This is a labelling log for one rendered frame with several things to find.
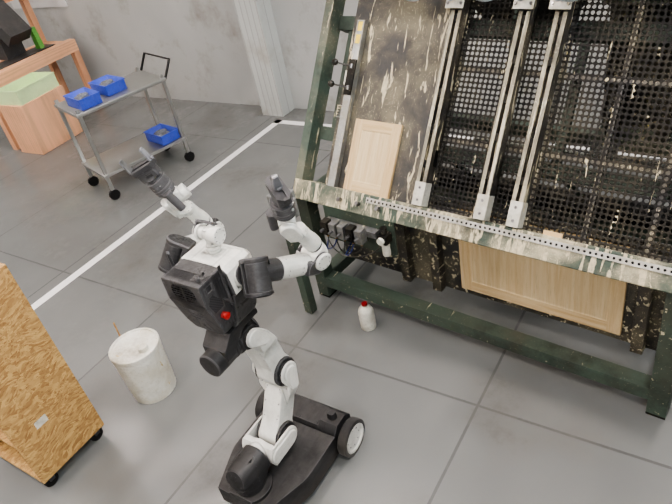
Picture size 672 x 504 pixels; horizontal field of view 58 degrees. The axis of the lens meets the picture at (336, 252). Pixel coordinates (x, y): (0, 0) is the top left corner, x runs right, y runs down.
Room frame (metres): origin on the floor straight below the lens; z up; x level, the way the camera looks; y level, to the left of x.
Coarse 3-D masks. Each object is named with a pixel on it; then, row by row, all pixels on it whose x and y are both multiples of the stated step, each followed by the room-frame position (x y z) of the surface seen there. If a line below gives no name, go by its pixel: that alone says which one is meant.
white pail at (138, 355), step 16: (128, 336) 2.87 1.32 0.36; (144, 336) 2.83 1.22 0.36; (112, 352) 2.75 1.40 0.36; (128, 352) 2.72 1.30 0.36; (144, 352) 2.69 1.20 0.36; (160, 352) 2.73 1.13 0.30; (128, 368) 2.62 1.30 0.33; (144, 368) 2.64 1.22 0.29; (160, 368) 2.69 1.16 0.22; (128, 384) 2.66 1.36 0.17; (144, 384) 2.63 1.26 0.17; (160, 384) 2.66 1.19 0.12; (144, 400) 2.64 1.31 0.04; (160, 400) 2.64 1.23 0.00
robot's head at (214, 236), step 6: (198, 228) 2.03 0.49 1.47; (204, 228) 2.01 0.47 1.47; (210, 228) 1.99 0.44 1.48; (216, 228) 1.98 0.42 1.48; (222, 228) 2.00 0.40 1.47; (198, 234) 2.01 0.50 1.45; (204, 234) 1.99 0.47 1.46; (210, 234) 1.97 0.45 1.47; (216, 234) 1.97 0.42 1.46; (222, 234) 1.99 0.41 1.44; (210, 240) 1.97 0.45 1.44; (216, 240) 1.96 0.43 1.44; (222, 240) 1.98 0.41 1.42; (210, 246) 1.99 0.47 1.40; (216, 246) 1.99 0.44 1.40
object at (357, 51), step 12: (360, 36) 3.49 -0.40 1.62; (360, 48) 3.46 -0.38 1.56; (360, 60) 3.45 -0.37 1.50; (348, 96) 3.36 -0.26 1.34; (348, 108) 3.32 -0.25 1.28; (348, 120) 3.31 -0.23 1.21; (336, 144) 3.27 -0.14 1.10; (336, 156) 3.23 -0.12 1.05; (336, 168) 3.19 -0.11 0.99; (336, 180) 3.17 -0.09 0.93
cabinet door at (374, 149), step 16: (368, 128) 3.19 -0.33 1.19; (384, 128) 3.12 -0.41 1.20; (400, 128) 3.06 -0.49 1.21; (352, 144) 3.22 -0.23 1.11; (368, 144) 3.15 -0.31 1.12; (384, 144) 3.08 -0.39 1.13; (352, 160) 3.17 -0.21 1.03; (368, 160) 3.10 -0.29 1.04; (384, 160) 3.03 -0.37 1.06; (352, 176) 3.12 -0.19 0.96; (368, 176) 3.05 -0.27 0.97; (384, 176) 2.98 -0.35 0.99; (368, 192) 3.00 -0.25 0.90; (384, 192) 2.93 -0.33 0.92
